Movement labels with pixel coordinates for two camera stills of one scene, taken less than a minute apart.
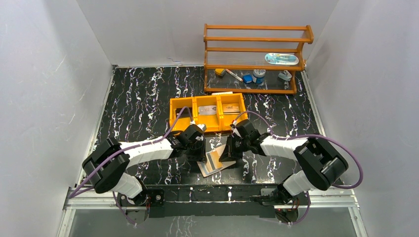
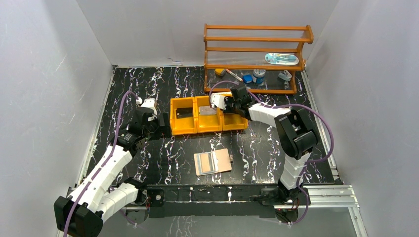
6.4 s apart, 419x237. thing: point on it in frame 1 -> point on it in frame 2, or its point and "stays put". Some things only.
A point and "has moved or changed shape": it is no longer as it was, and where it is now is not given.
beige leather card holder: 213,164 has moved or changed shape
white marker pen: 233,75 stays put
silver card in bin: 207,110 stays put
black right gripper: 228,154 -> 228,99
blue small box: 247,78 stays put
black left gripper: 197,151 -> 164,125
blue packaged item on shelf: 281,59 stays put
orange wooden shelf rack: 254,59 stays put
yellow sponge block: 220,71 stays put
